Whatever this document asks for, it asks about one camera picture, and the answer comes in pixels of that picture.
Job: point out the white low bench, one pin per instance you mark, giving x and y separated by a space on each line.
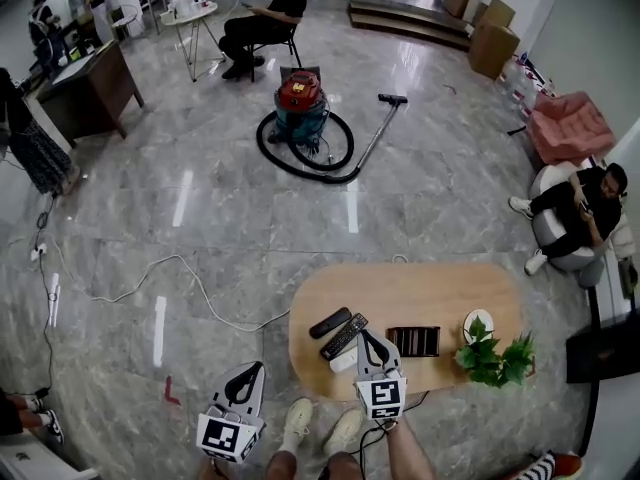
615 293

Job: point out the white remote control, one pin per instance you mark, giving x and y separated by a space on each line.
342 363

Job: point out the black rounded slim remote control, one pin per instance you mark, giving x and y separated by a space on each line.
330 323

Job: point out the white round dish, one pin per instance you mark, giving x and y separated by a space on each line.
475 315

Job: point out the person's right beige shoe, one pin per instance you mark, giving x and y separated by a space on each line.
345 428

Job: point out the dark wooden steps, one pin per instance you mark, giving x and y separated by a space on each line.
400 18

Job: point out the olive bag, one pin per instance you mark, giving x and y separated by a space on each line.
629 275

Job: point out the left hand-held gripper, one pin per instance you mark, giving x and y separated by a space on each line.
220 435

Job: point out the person's right leg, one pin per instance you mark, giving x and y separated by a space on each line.
345 467

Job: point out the person's beige shoe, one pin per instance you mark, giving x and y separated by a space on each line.
297 418
345 428

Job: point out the large cardboard box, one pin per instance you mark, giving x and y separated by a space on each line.
492 48

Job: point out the grey board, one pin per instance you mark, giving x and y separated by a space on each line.
286 70

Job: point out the orange sofa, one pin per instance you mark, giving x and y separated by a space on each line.
570 465

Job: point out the person's leg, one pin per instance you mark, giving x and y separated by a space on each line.
345 467
281 465

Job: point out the red and teal vacuum cleaner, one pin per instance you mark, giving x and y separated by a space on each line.
300 103

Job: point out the black folding chair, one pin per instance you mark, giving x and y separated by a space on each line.
292 38

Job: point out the white beanbag seat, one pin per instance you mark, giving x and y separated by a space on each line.
547 228

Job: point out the person's left leg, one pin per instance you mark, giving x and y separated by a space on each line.
281 465

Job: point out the white side table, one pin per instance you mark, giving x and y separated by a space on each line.
192 13

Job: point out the black glass-door cabinet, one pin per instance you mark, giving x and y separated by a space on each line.
605 353

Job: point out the green potted plant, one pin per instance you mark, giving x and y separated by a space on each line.
487 360

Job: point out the person's left beige shoe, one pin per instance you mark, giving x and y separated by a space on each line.
297 418

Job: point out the pink armchair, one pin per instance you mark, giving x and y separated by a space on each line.
570 128

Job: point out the clear water jug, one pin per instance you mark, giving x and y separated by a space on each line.
511 75
527 93

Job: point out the person's right forearm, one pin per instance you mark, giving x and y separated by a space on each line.
410 450

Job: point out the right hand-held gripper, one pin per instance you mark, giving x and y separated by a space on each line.
382 395

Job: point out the white box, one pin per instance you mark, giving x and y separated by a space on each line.
35 458

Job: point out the black white striped blanket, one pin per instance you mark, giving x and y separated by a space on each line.
537 468

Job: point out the grey round cushion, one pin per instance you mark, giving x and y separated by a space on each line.
591 274

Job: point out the oval wooden coffee table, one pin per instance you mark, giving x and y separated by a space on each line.
400 288

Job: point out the small cardboard box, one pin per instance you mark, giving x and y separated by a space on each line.
500 10

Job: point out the white power strip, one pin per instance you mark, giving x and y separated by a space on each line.
39 252

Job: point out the person's left forearm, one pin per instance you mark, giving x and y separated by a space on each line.
212 470

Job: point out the dark brown remote holder box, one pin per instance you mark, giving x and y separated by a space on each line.
414 353

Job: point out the cream tote bag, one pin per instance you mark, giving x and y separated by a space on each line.
625 238

